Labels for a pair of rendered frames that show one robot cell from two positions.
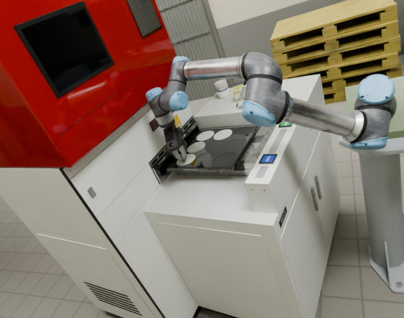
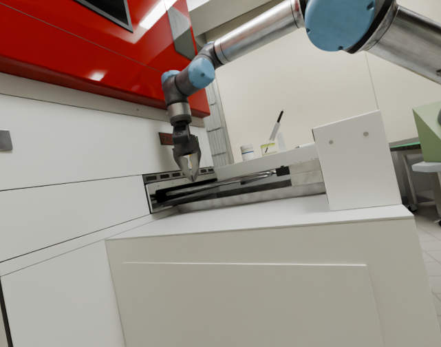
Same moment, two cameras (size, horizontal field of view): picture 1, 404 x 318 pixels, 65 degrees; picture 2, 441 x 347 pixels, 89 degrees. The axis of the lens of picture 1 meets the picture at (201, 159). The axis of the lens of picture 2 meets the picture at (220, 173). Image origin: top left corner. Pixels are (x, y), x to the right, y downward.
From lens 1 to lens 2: 0.94 m
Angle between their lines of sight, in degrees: 32
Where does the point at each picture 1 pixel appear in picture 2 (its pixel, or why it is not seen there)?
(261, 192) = (356, 142)
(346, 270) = not seen: outside the picture
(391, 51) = not seen: hidden behind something
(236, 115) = (265, 159)
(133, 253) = (42, 319)
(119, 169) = (87, 148)
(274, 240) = (413, 279)
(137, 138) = (135, 134)
